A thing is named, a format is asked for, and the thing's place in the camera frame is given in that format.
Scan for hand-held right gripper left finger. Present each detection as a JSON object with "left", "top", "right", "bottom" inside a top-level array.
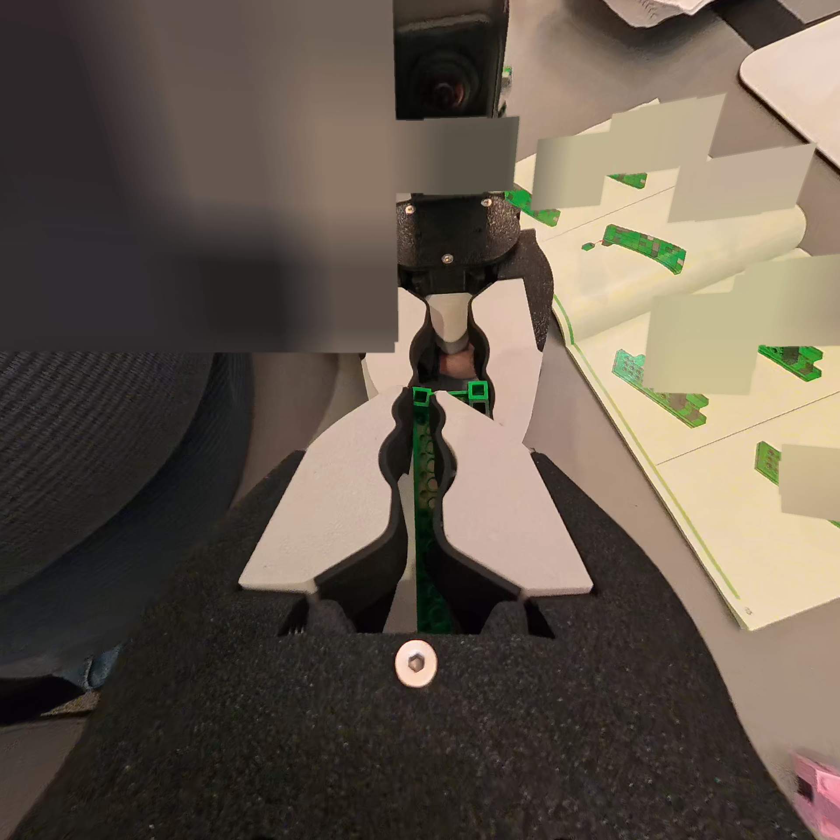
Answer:
[{"left": 238, "top": 386, "right": 411, "bottom": 634}]

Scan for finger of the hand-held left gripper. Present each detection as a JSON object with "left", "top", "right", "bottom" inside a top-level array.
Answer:
[
  {"left": 361, "top": 289, "right": 434, "bottom": 401},
  {"left": 467, "top": 276, "right": 547, "bottom": 448}
]

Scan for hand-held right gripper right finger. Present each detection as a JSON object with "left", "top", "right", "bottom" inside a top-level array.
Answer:
[{"left": 433, "top": 390, "right": 595, "bottom": 634}]

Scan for long green brick plate assembly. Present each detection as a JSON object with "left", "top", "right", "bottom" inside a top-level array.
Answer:
[{"left": 408, "top": 379, "right": 494, "bottom": 636}]

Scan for building instruction booklet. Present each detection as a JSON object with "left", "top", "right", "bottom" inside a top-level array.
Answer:
[{"left": 505, "top": 95, "right": 840, "bottom": 631}]

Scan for person's dark grey sweater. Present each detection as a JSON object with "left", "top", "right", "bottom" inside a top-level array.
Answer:
[{"left": 0, "top": 351, "right": 257, "bottom": 595}]

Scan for person's blue jeans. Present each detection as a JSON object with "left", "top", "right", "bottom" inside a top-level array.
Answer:
[{"left": 0, "top": 459, "right": 237, "bottom": 693}]

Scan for crumpled white paper bags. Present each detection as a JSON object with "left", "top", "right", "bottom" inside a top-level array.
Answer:
[{"left": 604, "top": 0, "right": 713, "bottom": 28}]

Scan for pink toy pig figure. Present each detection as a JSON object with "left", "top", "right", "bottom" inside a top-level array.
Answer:
[{"left": 791, "top": 751, "right": 840, "bottom": 836}]

